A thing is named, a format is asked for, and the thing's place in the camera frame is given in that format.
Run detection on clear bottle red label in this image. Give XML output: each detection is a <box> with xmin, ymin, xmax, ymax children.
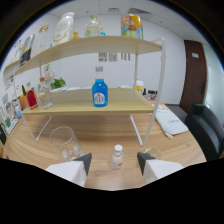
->
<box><xmin>109</xmin><ymin>144</ymin><xmax>124</xmax><ymax>171</ymax></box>

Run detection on clear drinking glass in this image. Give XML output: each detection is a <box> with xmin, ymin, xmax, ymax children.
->
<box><xmin>49</xmin><ymin>125</ymin><xmax>85</xmax><ymax>163</ymax></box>

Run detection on white fabric pouch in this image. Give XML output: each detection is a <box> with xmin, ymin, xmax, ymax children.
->
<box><xmin>154</xmin><ymin>109</ymin><xmax>189</xmax><ymax>139</ymax></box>

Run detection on black chair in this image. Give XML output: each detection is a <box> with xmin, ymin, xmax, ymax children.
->
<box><xmin>184</xmin><ymin>102</ymin><xmax>224</xmax><ymax>161</ymax></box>

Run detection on two-tier wooden shelf rack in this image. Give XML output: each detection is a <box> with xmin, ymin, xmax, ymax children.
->
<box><xmin>13</xmin><ymin>35</ymin><xmax>167</xmax><ymax>148</ymax></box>

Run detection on dark small bottles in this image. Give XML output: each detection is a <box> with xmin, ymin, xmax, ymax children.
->
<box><xmin>143</xmin><ymin>88</ymin><xmax>158</xmax><ymax>101</ymax></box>

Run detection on clear bottle orange label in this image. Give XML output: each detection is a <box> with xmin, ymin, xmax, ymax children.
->
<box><xmin>38</xmin><ymin>77</ymin><xmax>54</xmax><ymax>110</ymax></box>

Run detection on red liquid bottle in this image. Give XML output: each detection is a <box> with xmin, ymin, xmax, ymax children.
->
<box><xmin>26</xmin><ymin>88</ymin><xmax>39</xmax><ymax>110</ymax></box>

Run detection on blue liquid bottle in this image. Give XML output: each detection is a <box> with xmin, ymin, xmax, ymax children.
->
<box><xmin>91</xmin><ymin>65</ymin><xmax>109</xmax><ymax>108</ymax></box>

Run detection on white bottle yellow label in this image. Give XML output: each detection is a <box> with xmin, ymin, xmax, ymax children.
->
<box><xmin>134</xmin><ymin>79</ymin><xmax>145</xmax><ymax>94</ymax></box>

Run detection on green potted plant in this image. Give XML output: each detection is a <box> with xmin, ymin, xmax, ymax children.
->
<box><xmin>49</xmin><ymin>77</ymin><xmax>67</xmax><ymax>91</ymax></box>

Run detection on brown door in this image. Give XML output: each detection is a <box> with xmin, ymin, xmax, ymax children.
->
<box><xmin>179</xmin><ymin>39</ymin><xmax>208</xmax><ymax>114</ymax></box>

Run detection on black and yellow bag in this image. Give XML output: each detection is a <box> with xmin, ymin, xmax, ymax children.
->
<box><xmin>19</xmin><ymin>33</ymin><xmax>36</xmax><ymax>67</ymax></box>

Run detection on small yellow bottle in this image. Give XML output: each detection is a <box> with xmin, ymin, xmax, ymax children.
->
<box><xmin>70</xmin><ymin>30</ymin><xmax>81</xmax><ymax>41</ymax></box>

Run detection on large white bottle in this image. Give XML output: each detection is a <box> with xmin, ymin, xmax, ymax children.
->
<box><xmin>52</xmin><ymin>11</ymin><xmax>75</xmax><ymax>47</ymax></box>

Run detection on colourful yellow snack bag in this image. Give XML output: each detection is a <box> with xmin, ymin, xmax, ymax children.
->
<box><xmin>120</xmin><ymin>13</ymin><xmax>144</xmax><ymax>40</ymax></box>

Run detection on clear bottle green cap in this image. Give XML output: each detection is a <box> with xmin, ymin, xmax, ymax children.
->
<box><xmin>84</xmin><ymin>14</ymin><xmax>101</xmax><ymax>38</ymax></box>

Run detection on ceiling air vent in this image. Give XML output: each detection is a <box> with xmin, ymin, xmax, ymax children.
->
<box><xmin>128</xmin><ymin>7</ymin><xmax>153</xmax><ymax>16</ymax></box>

